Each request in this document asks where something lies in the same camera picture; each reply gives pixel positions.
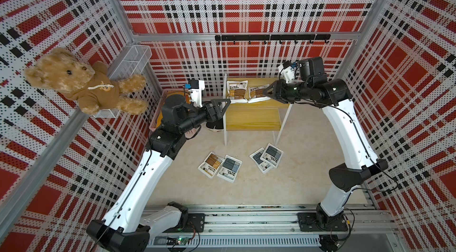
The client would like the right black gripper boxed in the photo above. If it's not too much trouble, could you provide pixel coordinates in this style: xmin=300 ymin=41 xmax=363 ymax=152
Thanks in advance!
xmin=262 ymin=78 xmax=313 ymax=105

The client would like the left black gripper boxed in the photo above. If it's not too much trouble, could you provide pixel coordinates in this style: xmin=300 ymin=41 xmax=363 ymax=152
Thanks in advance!
xmin=177 ymin=99 xmax=230 ymax=134

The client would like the brown coffee bag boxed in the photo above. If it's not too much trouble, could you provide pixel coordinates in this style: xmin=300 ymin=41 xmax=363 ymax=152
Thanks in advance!
xmin=227 ymin=80 xmax=248 ymax=104
xmin=248 ymin=84 xmax=270 ymax=104
xmin=198 ymin=152 xmax=225 ymax=178

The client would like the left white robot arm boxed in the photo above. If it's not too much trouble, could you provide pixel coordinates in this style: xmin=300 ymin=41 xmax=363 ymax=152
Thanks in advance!
xmin=86 ymin=95 xmax=230 ymax=252

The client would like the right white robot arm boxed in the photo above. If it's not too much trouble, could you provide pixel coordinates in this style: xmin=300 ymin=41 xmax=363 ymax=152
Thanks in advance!
xmin=264 ymin=57 xmax=388 ymax=219

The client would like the yellow two-tier shelf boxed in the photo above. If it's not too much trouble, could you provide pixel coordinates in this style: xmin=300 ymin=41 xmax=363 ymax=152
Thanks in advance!
xmin=222 ymin=74 xmax=295 ymax=146

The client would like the grey coffee bag middle upper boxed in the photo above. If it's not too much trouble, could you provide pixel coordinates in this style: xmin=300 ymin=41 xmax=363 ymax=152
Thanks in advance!
xmin=260 ymin=144 xmax=284 ymax=168

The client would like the grey coffee bag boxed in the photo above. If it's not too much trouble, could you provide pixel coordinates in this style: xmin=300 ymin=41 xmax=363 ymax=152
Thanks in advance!
xmin=260 ymin=144 xmax=284 ymax=168
xmin=249 ymin=148 xmax=273 ymax=174
xmin=217 ymin=155 xmax=242 ymax=183

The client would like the grey coffee bag left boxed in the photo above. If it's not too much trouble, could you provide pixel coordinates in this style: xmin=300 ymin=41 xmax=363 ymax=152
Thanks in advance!
xmin=217 ymin=155 xmax=242 ymax=183

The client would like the grey coffee bag middle lower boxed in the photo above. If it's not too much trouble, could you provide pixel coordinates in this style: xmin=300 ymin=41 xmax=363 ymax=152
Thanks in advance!
xmin=249 ymin=148 xmax=273 ymax=174

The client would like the black doll with striped hat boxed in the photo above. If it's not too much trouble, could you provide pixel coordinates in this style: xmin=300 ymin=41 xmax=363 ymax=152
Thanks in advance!
xmin=205 ymin=119 xmax=224 ymax=132

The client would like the yellow printed folded cloth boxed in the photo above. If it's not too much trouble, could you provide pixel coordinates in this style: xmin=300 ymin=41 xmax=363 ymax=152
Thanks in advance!
xmin=162 ymin=89 xmax=190 ymax=101

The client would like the pink plastic basket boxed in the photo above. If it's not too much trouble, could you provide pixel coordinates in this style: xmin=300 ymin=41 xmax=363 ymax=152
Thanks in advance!
xmin=149 ymin=89 xmax=183 ymax=132

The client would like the green circuit board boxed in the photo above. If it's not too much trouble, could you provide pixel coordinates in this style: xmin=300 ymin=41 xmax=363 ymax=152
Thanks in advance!
xmin=166 ymin=237 xmax=189 ymax=246

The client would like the brown teddy bear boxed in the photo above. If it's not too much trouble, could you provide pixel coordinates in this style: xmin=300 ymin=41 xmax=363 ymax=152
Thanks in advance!
xmin=24 ymin=47 xmax=148 ymax=116

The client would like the black hook rail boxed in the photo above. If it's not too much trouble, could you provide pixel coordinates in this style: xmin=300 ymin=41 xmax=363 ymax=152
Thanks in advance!
xmin=214 ymin=34 xmax=331 ymax=43

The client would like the white wire mesh basket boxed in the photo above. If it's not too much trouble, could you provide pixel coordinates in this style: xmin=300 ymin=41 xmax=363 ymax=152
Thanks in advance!
xmin=88 ymin=45 xmax=152 ymax=118

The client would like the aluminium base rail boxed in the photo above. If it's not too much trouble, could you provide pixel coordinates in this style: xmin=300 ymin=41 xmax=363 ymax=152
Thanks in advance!
xmin=146 ymin=204 xmax=407 ymax=252

